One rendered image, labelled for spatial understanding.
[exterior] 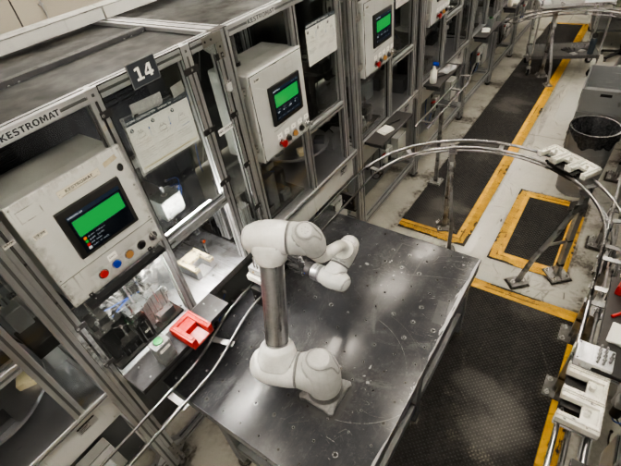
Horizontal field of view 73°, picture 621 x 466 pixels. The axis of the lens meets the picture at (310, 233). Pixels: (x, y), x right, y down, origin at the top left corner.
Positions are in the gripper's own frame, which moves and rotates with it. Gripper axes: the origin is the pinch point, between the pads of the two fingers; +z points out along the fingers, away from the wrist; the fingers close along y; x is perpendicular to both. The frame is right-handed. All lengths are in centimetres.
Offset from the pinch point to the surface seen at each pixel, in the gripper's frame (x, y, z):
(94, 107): 50, 107, 17
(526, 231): -185, -92, -93
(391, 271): -37, -23, -46
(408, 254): -54, -23, -49
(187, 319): 58, 5, 11
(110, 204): 62, 76, 14
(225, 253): 13.6, 0.8, 30.1
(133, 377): 91, 1, 12
